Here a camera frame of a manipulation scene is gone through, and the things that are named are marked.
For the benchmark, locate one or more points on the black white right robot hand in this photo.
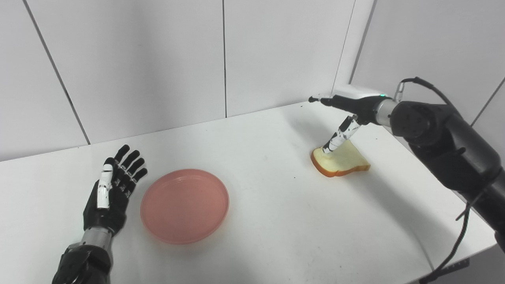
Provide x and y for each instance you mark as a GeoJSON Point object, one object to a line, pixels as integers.
{"type": "Point", "coordinates": [363, 106]}

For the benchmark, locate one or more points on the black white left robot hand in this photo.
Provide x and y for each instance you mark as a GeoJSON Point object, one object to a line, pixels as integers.
{"type": "Point", "coordinates": [106, 201]}

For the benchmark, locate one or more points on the pink round plate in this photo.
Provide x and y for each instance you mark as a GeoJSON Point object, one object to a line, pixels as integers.
{"type": "Point", "coordinates": [184, 206]}

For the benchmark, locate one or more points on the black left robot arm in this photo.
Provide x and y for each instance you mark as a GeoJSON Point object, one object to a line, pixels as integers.
{"type": "Point", "coordinates": [85, 264]}

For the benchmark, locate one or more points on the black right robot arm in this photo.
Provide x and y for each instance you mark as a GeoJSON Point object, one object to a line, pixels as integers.
{"type": "Point", "coordinates": [446, 146]}

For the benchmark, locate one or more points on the slice of white bread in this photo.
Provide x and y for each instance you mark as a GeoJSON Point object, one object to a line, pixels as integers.
{"type": "Point", "coordinates": [345, 161]}

